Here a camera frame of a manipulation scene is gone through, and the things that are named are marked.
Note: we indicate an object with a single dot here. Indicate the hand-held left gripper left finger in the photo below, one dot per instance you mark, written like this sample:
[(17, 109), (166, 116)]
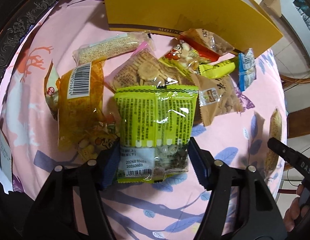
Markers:
[(108, 165)]

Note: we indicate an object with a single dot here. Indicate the white-red snack packet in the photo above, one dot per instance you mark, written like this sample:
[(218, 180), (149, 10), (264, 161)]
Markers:
[(50, 97)]

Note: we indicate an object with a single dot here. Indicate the white paper label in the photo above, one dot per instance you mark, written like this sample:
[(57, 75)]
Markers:
[(3, 155)]

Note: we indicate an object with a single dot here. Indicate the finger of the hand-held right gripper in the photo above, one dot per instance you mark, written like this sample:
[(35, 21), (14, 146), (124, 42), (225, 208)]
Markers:
[(289, 156)]

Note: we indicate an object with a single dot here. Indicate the dark carved wooden furniture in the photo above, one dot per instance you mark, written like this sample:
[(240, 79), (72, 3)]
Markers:
[(10, 42)]

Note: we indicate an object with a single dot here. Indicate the kraft paper cookie packet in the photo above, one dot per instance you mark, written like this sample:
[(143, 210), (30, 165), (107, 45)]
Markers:
[(219, 97)]

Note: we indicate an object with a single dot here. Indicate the green snack packet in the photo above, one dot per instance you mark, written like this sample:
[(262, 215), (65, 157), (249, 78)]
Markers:
[(155, 115)]

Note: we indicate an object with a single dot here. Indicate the yellow translucent barcode packet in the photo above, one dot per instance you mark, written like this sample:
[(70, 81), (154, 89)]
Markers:
[(77, 110)]

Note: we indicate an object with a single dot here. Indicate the clear round cracker packet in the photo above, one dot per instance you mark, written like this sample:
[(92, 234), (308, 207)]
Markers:
[(135, 70)]

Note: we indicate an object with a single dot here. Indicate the yellow-red cartoon snack packet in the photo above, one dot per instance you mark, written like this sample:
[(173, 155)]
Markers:
[(182, 52)]

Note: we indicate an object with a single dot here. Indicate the wooden armchair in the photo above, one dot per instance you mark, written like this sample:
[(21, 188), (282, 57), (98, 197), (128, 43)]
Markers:
[(297, 125)]

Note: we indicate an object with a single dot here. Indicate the cardboard corner protector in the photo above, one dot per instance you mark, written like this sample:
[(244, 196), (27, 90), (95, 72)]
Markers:
[(271, 2)]

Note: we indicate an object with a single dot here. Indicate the pink floral blanket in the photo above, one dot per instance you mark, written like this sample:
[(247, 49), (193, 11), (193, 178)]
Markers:
[(32, 80)]

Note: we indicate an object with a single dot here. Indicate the clear sesame bar packet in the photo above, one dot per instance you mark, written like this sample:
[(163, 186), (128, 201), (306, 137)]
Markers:
[(112, 47), (274, 130)]

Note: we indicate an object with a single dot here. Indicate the yellow-green stick packet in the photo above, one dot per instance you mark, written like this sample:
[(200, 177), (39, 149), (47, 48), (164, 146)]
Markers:
[(217, 70)]

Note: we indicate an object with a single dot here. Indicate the framed lotus painting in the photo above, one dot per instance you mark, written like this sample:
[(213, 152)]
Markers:
[(302, 10)]

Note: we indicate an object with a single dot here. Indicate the orange-tan snack packet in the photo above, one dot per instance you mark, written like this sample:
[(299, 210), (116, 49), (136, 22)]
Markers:
[(204, 38)]

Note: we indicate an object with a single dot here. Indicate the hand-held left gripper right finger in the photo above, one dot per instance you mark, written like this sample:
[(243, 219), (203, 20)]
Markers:
[(201, 165)]

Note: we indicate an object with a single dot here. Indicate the small blue-white packet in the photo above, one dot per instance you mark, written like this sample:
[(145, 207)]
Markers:
[(246, 72)]

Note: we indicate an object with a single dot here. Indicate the yellow cardboard box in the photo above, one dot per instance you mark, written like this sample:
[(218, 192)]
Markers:
[(170, 5)]

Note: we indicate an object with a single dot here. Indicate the person's right hand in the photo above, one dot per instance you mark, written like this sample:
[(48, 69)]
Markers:
[(293, 212)]

